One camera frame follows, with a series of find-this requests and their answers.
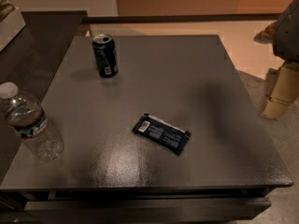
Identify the dark blue soda can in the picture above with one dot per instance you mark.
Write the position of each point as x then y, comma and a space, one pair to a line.
105, 55

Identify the dark blue rxbar wrapper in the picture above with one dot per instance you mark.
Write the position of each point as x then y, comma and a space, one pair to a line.
162, 133

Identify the clear plastic water bottle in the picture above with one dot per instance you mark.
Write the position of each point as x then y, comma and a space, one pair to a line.
24, 114

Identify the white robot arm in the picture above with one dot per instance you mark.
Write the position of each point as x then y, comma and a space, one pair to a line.
282, 85

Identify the dark table drawer front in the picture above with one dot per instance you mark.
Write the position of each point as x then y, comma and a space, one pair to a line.
148, 211

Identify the white box on cabinet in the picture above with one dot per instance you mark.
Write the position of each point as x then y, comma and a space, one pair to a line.
10, 27

